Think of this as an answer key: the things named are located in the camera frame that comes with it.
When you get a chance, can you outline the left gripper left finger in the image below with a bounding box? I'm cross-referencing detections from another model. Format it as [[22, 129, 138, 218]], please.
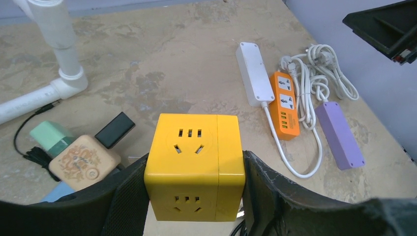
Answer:
[[0, 155, 149, 236]]

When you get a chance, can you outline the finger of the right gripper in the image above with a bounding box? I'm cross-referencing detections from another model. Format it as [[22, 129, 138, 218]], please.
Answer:
[[342, 0, 417, 65]]

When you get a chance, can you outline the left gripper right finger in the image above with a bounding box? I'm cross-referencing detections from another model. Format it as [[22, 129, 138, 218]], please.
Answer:
[[243, 151, 417, 236]]

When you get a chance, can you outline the wooden cube adapter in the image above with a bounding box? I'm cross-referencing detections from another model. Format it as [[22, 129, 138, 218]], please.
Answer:
[[49, 135, 121, 191]]

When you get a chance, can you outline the black power adapter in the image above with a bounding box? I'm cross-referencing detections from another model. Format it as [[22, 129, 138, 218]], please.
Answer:
[[94, 112, 136, 149]]

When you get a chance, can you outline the yellow cube socket adapter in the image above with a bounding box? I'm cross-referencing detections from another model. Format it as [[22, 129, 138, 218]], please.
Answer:
[[144, 114, 245, 222]]

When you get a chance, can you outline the white cord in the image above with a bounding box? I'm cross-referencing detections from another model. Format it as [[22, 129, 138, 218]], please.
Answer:
[[260, 44, 359, 179]]

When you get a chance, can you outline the purple power strip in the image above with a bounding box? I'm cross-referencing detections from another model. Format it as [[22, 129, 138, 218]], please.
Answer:
[[315, 102, 365, 170]]

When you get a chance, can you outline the orange power strip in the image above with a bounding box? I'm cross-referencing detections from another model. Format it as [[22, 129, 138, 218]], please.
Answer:
[[269, 71, 300, 141]]

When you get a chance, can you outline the white power strip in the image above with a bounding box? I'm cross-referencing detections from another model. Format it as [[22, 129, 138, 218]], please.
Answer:
[[236, 42, 275, 107]]

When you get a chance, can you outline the green cube adapter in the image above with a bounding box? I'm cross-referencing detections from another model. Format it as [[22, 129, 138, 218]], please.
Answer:
[[30, 121, 76, 158]]

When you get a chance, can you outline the thin black wire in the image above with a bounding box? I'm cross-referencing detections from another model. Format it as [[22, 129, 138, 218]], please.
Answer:
[[13, 100, 62, 182]]

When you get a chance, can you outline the white PVC pipe frame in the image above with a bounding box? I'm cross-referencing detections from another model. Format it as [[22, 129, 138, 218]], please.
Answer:
[[0, 0, 89, 125]]

